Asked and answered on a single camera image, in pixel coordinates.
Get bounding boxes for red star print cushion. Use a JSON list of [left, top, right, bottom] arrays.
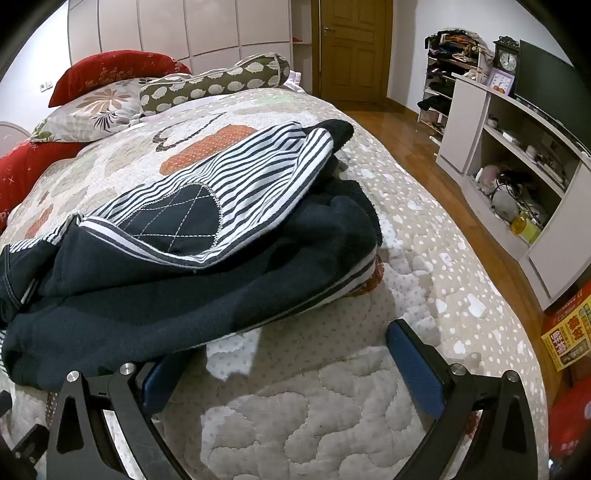
[[0, 141, 88, 232]]

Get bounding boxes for dark mantel clock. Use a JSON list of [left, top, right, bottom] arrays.
[[493, 36, 521, 75]]

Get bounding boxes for yellow bottle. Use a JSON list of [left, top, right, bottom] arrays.
[[510, 213, 541, 244]]

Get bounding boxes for orange printed carton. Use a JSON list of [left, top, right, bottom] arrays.
[[540, 281, 591, 372]]

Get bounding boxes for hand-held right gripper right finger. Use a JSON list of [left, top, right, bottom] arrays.
[[387, 318, 539, 480]]

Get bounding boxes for white wardrobe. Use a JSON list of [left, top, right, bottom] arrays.
[[67, 0, 294, 70]]

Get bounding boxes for red carton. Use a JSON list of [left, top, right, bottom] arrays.
[[547, 378, 591, 457]]

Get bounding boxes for white open shelf cabinet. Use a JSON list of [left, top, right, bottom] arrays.
[[436, 71, 591, 310]]

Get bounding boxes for black television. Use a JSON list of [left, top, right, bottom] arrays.
[[513, 39, 591, 148]]

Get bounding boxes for cluttered shoe rack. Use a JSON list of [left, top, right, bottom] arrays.
[[418, 28, 490, 139]]

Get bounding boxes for navy pants with striped lining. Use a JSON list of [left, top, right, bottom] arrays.
[[0, 119, 384, 388]]

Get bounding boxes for heart patterned bed quilt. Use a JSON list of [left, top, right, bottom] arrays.
[[0, 88, 555, 480]]

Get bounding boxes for wooden door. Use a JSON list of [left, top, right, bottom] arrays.
[[310, 0, 386, 103]]

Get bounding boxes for white round appliance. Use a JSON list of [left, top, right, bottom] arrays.
[[490, 187, 520, 222]]

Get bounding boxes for white headboard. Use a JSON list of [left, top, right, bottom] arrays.
[[0, 121, 33, 141]]

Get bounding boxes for white flower print pillow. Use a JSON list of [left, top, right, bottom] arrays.
[[28, 78, 148, 143]]

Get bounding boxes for red floral pillow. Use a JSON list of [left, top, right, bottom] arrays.
[[48, 52, 192, 108]]

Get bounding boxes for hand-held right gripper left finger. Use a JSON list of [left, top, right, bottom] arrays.
[[46, 355, 195, 480]]

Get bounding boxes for olive spotted bolster pillow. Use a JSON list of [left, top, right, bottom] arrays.
[[140, 53, 291, 116]]

